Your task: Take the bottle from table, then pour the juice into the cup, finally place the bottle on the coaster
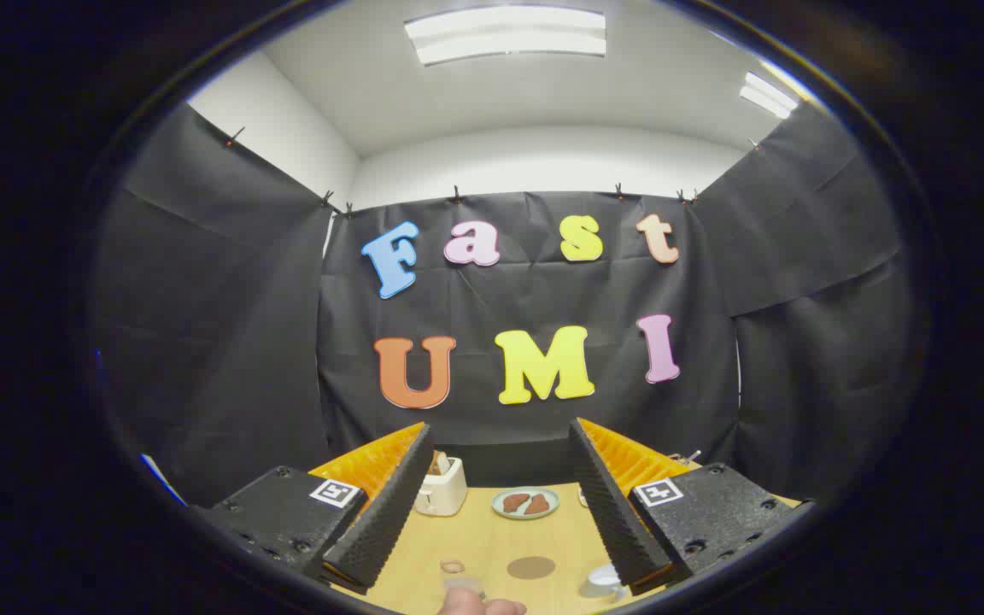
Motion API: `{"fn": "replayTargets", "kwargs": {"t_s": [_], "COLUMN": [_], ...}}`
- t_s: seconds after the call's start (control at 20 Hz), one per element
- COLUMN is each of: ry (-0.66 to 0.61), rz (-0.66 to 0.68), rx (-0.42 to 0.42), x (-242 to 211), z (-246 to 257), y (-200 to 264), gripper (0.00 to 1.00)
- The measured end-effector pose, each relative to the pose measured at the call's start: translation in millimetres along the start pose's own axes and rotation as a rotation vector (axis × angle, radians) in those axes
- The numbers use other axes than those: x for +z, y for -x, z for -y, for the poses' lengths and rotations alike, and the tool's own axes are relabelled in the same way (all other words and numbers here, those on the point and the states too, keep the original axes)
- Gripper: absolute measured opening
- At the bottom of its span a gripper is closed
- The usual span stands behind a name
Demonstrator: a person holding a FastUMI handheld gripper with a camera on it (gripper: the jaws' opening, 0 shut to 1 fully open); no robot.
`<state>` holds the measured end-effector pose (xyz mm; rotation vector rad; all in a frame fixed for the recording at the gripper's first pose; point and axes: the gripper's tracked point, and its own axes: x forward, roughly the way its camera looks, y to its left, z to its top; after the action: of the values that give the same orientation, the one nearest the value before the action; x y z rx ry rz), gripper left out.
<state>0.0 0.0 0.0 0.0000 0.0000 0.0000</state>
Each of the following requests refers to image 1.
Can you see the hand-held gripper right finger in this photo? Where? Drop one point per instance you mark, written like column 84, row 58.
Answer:
column 620, row 521

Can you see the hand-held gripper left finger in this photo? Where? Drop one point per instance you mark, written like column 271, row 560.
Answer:
column 389, row 512

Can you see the round brown coaster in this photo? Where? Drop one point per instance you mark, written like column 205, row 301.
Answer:
column 531, row 567

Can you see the clear plastic juice bottle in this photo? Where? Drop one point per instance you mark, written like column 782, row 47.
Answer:
column 463, row 584

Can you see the cream toaster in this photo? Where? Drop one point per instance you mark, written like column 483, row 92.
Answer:
column 442, row 494

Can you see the toast slice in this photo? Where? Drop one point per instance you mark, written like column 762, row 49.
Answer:
column 439, row 464

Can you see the brown meat piece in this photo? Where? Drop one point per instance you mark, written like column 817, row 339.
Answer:
column 536, row 506
column 516, row 501

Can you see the pale green plate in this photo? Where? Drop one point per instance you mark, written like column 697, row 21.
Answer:
column 525, row 514

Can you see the wooden table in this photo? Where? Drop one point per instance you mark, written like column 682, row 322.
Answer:
column 492, row 538

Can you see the small ceiling light panel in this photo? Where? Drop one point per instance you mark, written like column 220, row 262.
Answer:
column 767, row 94

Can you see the large ceiling light panel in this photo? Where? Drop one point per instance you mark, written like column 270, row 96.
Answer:
column 505, row 34

